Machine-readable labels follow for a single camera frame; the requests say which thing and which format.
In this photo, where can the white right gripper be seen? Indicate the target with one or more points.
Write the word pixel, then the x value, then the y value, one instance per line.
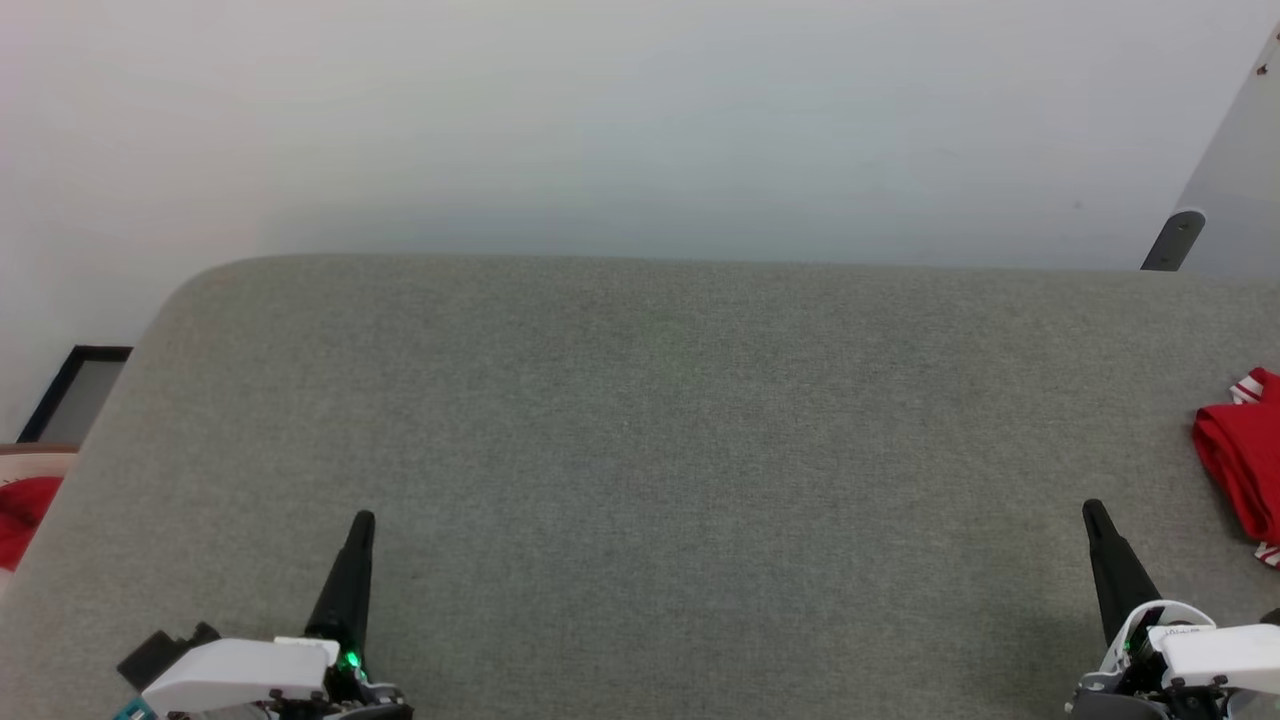
pixel 1200 665

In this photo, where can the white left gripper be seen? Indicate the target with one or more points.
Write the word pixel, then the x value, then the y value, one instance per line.
pixel 250 675

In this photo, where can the red white basketball jersey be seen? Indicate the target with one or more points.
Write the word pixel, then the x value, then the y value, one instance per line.
pixel 1245 450

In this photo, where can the red cloth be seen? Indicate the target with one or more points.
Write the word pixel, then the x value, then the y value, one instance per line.
pixel 25 515

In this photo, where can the black framed panel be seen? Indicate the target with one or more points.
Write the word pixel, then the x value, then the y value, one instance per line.
pixel 75 395

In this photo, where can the grey door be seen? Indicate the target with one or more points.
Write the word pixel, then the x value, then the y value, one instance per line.
pixel 1240 180

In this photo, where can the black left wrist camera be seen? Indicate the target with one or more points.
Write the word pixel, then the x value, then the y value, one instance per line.
pixel 165 650

